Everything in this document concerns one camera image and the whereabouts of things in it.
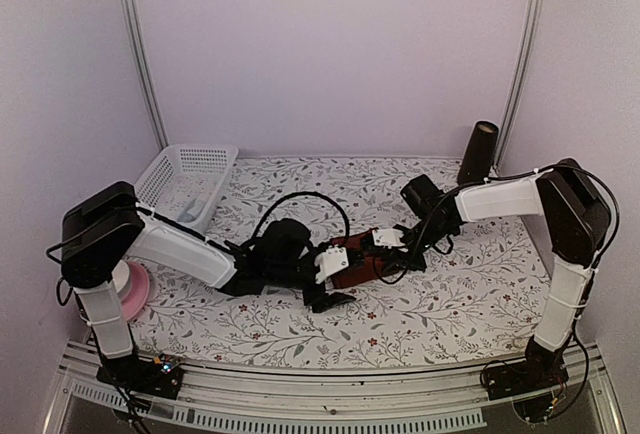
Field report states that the front aluminium rail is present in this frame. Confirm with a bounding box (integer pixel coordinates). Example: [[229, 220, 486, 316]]
[[43, 341, 634, 433]]

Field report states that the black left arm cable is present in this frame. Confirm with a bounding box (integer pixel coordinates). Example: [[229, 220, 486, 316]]
[[252, 190, 352, 250]]

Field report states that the aluminium frame post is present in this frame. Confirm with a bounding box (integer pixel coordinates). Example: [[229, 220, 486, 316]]
[[494, 0, 544, 170], [121, 0, 169, 151]]

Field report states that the black cylinder cup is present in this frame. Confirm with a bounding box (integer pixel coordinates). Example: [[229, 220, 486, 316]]
[[457, 121, 499, 185]]

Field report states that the dark red towel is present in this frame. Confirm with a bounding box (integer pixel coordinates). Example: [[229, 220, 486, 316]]
[[330, 229, 402, 289]]

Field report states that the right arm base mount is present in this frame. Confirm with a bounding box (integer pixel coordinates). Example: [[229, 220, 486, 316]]
[[480, 339, 569, 400]]

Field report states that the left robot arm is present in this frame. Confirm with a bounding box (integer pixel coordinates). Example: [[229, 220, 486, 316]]
[[45, 181, 355, 388]]

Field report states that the white bowl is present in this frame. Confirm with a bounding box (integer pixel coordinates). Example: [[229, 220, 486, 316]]
[[112, 260, 132, 300]]

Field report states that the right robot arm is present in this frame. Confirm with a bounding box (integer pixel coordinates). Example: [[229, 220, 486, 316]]
[[386, 158, 615, 390]]

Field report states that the right aluminium frame post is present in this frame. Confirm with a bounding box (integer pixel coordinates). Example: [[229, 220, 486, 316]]
[[494, 0, 544, 170]]

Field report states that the floral tablecloth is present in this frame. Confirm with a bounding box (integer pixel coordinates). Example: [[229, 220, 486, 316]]
[[119, 154, 571, 370]]

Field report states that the blue orange patterned towel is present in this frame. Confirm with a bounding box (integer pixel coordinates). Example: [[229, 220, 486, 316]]
[[178, 197, 209, 223]]

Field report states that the left aluminium frame post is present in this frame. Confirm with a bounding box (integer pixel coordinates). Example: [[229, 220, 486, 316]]
[[121, 0, 169, 151]]

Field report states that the pink plate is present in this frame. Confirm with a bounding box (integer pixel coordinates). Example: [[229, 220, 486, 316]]
[[119, 261, 150, 321]]

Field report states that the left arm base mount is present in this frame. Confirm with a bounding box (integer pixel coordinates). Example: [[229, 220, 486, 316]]
[[96, 353, 184, 400]]

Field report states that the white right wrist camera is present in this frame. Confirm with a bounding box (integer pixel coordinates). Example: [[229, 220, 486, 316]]
[[371, 228, 407, 249]]

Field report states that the white plastic basket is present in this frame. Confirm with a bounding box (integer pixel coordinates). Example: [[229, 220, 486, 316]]
[[134, 144, 239, 234]]

